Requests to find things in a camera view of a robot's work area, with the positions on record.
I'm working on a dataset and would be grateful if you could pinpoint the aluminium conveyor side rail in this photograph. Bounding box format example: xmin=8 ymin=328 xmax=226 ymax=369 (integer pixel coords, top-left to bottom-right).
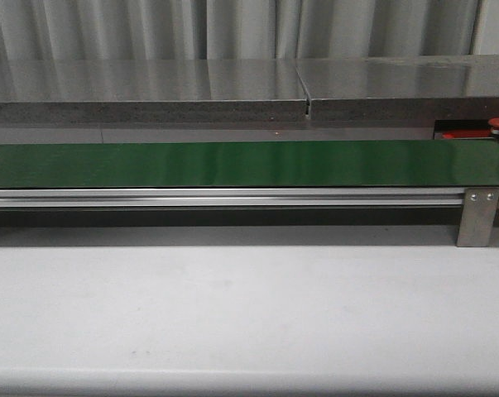
xmin=0 ymin=187 xmax=465 ymax=210

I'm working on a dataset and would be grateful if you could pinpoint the steel conveyor support bracket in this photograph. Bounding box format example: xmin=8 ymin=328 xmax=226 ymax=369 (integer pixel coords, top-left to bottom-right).
xmin=456 ymin=187 xmax=499 ymax=247

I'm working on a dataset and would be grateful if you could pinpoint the red bin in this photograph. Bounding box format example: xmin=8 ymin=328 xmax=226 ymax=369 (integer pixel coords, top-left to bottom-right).
xmin=435 ymin=129 xmax=499 ymax=143

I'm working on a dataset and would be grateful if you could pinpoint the grey pleated curtain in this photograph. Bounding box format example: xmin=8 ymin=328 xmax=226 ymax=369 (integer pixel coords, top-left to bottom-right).
xmin=0 ymin=1 xmax=481 ymax=60

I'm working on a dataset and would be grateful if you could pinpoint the right grey stone countertop slab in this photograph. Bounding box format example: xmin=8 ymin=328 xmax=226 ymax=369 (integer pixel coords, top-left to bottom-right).
xmin=296 ymin=55 xmax=499 ymax=122

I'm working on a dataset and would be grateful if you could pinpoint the grey stone countertop slab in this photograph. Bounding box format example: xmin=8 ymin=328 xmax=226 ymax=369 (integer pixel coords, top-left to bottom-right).
xmin=0 ymin=60 xmax=308 ymax=125
xmin=296 ymin=55 xmax=499 ymax=122

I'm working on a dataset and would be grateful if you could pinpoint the left grey stone countertop slab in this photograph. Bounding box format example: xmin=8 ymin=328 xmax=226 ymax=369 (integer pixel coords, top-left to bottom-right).
xmin=0 ymin=60 xmax=308 ymax=125

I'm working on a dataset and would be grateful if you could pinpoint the green conveyor belt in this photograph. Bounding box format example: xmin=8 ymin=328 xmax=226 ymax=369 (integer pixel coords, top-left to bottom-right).
xmin=0 ymin=140 xmax=499 ymax=189

